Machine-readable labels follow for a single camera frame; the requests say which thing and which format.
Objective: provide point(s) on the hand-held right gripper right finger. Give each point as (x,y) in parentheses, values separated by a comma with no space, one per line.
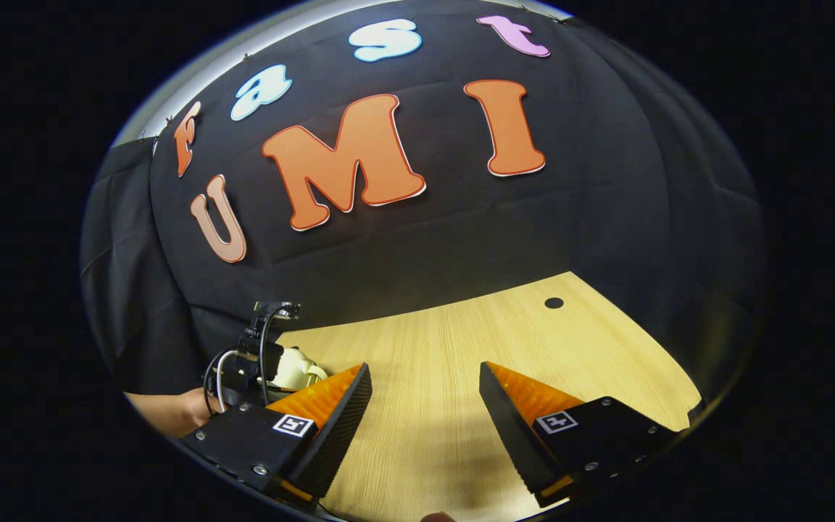
(515,435)

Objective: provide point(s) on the cream yellow suitcase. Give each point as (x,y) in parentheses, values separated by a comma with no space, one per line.
(298,370)

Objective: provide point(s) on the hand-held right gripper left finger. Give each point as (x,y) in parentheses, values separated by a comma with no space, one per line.
(338,435)

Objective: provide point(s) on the black backdrop cloth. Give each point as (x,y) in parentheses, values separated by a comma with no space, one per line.
(533,217)

